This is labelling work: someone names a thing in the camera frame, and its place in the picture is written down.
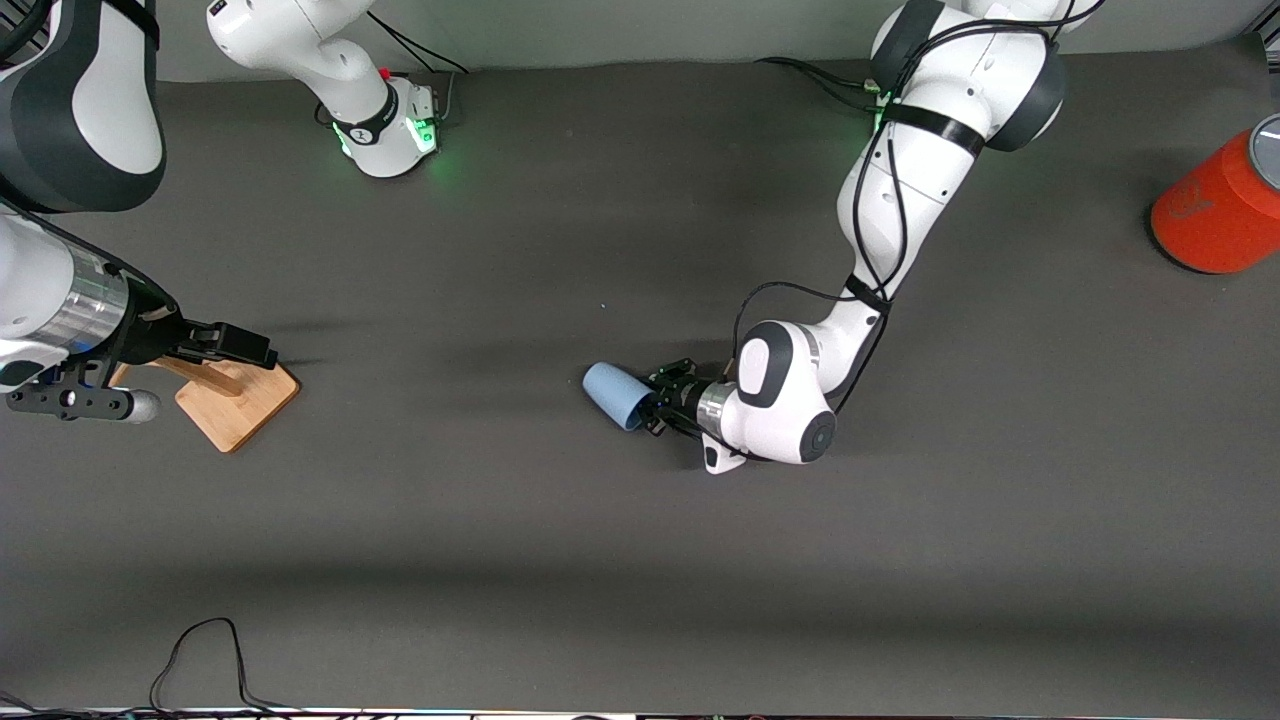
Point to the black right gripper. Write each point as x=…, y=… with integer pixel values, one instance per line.
x=153, y=333

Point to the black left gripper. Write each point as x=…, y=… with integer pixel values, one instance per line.
x=682, y=398

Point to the light blue plastic cup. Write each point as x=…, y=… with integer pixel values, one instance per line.
x=615, y=393

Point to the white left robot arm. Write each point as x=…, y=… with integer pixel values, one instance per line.
x=900, y=190

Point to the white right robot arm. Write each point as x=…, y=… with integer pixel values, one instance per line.
x=110, y=90

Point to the wooden mug tree stand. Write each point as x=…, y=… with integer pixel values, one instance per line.
x=240, y=405

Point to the small beige strip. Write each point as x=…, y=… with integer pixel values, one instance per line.
x=156, y=315

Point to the grey table mat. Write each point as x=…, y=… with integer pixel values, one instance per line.
x=640, y=560

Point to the orange can with grey lid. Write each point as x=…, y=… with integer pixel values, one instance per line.
x=1210, y=215

